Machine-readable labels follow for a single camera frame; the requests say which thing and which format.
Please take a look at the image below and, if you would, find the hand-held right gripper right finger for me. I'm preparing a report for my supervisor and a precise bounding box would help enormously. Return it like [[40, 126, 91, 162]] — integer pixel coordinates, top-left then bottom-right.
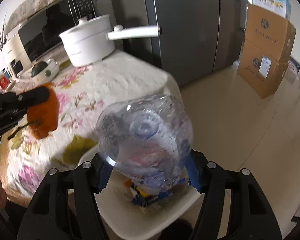
[[186, 150, 283, 240]]

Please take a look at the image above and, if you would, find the orange peel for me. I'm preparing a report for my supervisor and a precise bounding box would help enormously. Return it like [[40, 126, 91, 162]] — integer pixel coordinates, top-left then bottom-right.
[[26, 84, 59, 139]]

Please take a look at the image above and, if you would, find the grey refrigerator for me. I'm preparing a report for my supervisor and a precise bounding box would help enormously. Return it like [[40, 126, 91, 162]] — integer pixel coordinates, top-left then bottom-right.
[[107, 0, 248, 88]]

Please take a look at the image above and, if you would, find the white blue printed box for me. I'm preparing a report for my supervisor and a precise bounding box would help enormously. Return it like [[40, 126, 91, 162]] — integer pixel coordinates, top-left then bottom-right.
[[287, 56, 300, 84]]

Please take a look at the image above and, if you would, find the white electric pot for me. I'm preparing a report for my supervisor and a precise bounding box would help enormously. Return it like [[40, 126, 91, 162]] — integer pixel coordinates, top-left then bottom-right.
[[59, 14, 163, 68]]

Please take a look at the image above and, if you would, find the red label jar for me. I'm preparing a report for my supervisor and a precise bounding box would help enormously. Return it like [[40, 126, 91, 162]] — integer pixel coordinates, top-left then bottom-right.
[[0, 73, 12, 91]]

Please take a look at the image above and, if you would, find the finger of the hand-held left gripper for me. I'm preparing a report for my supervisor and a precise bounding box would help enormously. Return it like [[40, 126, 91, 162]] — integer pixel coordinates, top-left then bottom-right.
[[0, 86, 50, 120], [0, 110, 42, 143]]

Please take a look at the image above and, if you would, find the white plastic bin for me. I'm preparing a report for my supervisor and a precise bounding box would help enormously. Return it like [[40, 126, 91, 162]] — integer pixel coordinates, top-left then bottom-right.
[[77, 140, 210, 240]]

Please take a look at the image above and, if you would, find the white air fryer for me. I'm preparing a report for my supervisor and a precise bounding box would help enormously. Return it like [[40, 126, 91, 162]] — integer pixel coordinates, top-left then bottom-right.
[[2, 39, 32, 78]]

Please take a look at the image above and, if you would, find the floral tablecloth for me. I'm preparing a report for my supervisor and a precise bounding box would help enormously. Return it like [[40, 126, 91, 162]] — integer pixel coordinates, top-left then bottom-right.
[[0, 49, 183, 203]]

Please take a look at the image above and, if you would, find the brown cardboard box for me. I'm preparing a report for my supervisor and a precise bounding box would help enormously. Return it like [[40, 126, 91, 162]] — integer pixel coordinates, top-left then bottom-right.
[[244, 3, 297, 63], [237, 40, 289, 99]]

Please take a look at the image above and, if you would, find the white bowl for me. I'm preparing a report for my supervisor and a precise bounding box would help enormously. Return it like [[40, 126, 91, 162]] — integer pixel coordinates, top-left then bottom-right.
[[30, 58, 61, 83]]

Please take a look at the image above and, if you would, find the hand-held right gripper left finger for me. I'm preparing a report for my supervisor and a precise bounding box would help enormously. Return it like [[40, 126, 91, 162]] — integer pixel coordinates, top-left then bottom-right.
[[17, 152, 113, 240]]

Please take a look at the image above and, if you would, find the dark green squash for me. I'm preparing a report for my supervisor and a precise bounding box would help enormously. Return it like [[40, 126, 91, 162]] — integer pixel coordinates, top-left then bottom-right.
[[31, 61, 49, 78]]

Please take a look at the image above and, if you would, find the black microwave oven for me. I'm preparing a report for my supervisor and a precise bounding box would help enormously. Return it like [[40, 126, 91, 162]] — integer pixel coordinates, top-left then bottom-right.
[[2, 0, 96, 63]]

